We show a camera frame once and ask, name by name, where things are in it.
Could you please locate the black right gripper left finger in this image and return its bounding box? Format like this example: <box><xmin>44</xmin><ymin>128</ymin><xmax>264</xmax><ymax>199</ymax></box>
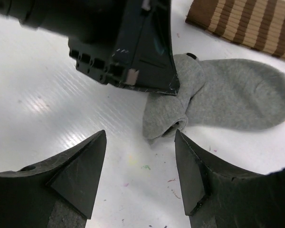
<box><xmin>0</xmin><ymin>130</ymin><xmax>107</xmax><ymax>228</ymax></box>

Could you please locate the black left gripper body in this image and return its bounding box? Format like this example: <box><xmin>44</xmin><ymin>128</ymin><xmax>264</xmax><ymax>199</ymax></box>
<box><xmin>0</xmin><ymin>0</ymin><xmax>133</xmax><ymax>85</ymax></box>

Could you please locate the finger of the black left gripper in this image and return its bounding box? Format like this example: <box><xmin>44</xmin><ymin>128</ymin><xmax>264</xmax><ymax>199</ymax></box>
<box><xmin>114</xmin><ymin>0</ymin><xmax>180</xmax><ymax>96</ymax></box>

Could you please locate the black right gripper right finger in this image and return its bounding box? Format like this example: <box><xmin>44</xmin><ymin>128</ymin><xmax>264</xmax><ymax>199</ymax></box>
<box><xmin>175</xmin><ymin>131</ymin><xmax>285</xmax><ymax>228</ymax></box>

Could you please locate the grey sock with black stripes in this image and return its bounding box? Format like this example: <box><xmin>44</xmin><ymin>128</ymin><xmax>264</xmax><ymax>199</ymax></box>
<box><xmin>142</xmin><ymin>53</ymin><xmax>285</xmax><ymax>144</ymax></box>

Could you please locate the brown striped sock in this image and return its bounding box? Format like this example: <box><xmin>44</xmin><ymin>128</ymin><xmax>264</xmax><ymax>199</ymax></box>
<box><xmin>186</xmin><ymin>0</ymin><xmax>285</xmax><ymax>61</ymax></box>

